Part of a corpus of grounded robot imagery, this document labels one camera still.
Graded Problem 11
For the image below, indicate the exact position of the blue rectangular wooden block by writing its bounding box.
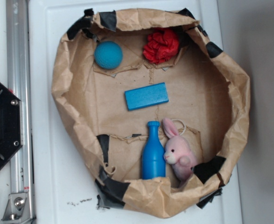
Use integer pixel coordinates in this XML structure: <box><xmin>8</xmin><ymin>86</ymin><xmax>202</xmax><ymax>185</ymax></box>
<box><xmin>125</xmin><ymin>83</ymin><xmax>169</xmax><ymax>111</ymax></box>

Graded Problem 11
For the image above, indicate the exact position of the brown paper bin liner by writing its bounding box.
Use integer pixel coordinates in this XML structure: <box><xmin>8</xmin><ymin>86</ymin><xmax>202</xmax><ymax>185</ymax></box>
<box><xmin>51</xmin><ymin>8</ymin><xmax>250</xmax><ymax>218</ymax></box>

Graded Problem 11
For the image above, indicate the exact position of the blue plastic toy bottle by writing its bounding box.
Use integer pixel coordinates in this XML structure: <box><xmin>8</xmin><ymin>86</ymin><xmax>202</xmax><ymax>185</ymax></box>
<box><xmin>141</xmin><ymin>121</ymin><xmax>166</xmax><ymax>180</ymax></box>

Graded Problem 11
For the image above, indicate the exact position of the pink plush bunny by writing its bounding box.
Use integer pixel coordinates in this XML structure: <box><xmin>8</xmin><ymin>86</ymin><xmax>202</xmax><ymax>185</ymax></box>
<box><xmin>162</xmin><ymin>118</ymin><xmax>198</xmax><ymax>183</ymax></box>

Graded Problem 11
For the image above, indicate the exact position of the blue foam ball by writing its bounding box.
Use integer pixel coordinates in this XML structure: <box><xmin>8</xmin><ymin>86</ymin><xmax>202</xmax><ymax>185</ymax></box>
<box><xmin>94</xmin><ymin>41</ymin><xmax>123</xmax><ymax>70</ymax></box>

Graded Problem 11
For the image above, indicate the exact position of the red crumpled tissue paper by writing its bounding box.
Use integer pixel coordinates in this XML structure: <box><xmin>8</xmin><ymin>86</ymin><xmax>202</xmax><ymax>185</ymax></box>
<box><xmin>143</xmin><ymin>28</ymin><xmax>179</xmax><ymax>64</ymax></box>

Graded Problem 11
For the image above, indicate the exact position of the white plastic tray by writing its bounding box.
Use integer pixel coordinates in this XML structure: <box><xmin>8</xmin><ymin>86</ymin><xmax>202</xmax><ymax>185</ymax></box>
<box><xmin>28</xmin><ymin>0</ymin><xmax>242</xmax><ymax>224</ymax></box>

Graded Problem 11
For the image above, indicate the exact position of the aluminium frame rail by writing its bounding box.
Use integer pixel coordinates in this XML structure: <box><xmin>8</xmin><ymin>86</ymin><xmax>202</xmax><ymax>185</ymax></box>
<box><xmin>6</xmin><ymin>0</ymin><xmax>36</xmax><ymax>224</ymax></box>

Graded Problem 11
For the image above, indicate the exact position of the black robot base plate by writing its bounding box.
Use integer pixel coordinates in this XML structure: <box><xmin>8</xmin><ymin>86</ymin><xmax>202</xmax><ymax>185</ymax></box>
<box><xmin>0</xmin><ymin>83</ymin><xmax>22</xmax><ymax>170</ymax></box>

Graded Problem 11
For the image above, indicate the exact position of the metal corner bracket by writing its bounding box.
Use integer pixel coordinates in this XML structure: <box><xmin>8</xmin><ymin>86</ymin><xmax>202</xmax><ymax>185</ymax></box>
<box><xmin>0</xmin><ymin>192</ymin><xmax>31</xmax><ymax>224</ymax></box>

